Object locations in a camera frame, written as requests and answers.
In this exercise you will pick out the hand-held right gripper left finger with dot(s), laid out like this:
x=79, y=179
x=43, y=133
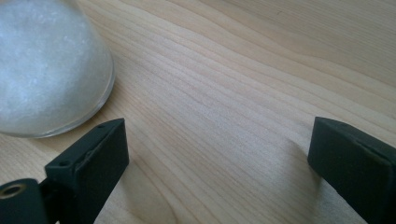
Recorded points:
x=93, y=161

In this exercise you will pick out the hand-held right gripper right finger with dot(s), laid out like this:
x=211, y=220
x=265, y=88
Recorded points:
x=351, y=161

